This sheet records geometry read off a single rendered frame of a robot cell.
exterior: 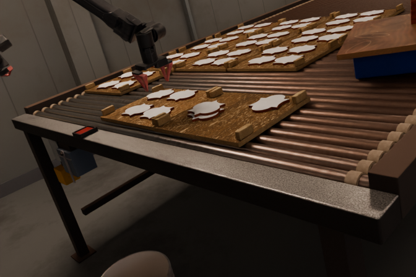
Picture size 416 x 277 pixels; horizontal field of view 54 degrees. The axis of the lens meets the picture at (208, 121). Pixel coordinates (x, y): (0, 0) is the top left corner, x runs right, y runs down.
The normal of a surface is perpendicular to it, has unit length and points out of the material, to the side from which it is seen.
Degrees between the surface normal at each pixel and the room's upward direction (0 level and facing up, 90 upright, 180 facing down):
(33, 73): 90
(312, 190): 0
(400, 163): 0
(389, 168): 0
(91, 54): 90
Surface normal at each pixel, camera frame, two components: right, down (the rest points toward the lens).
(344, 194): -0.25, -0.91
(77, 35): 0.58, 0.13
